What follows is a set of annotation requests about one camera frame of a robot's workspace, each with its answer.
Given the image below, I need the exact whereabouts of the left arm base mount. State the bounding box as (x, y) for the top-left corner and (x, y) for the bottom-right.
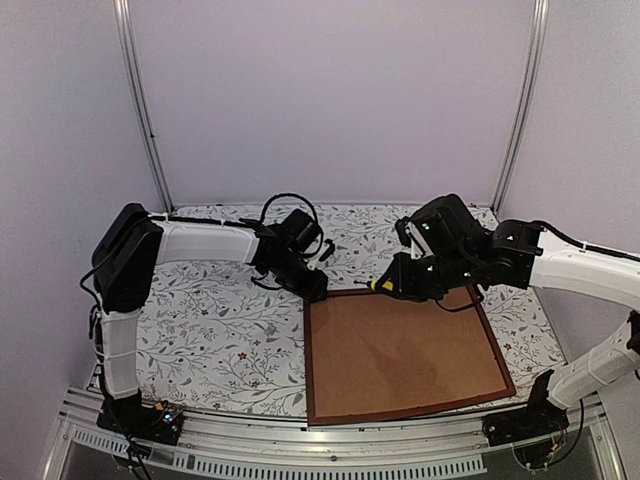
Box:
(96, 394), (184, 446)

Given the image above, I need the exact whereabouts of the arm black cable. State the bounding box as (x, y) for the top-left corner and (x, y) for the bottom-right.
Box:
(534, 221), (640, 261)
(261, 192), (319, 236)

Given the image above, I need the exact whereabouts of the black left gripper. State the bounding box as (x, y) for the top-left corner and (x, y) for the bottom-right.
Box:
(267, 252), (329, 303)

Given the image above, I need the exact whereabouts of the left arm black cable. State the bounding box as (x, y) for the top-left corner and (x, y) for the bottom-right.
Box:
(261, 192), (319, 236)

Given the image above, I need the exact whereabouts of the red-brown wooden picture frame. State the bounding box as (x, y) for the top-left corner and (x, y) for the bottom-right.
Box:
(303, 287), (516, 426)

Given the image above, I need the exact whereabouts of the right aluminium corner post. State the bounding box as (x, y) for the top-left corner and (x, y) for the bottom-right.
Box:
(491, 0), (549, 217)

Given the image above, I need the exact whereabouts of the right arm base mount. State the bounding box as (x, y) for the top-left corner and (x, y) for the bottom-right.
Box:
(482, 400), (569, 446)

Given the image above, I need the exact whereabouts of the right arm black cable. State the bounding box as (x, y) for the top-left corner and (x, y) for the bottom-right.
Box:
(534, 221), (640, 261)

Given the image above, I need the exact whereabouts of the yellow handled screwdriver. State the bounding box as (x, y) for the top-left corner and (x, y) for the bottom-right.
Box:
(353, 280), (394, 292)

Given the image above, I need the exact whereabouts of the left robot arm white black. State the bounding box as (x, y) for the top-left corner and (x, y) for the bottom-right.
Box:
(79, 203), (335, 434)

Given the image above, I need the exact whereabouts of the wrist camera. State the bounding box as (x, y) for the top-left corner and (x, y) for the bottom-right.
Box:
(306, 239), (336, 270)
(394, 217), (426, 260)

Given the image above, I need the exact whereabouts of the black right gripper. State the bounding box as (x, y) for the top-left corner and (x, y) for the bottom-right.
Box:
(376, 249), (478, 302)

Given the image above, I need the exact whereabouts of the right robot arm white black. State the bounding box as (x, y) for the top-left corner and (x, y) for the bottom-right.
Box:
(367, 194), (639, 436)

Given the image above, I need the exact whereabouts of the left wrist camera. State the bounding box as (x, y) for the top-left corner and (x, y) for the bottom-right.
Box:
(306, 239), (336, 270)

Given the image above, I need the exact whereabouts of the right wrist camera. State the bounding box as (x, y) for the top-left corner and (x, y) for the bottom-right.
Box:
(394, 217), (426, 260)

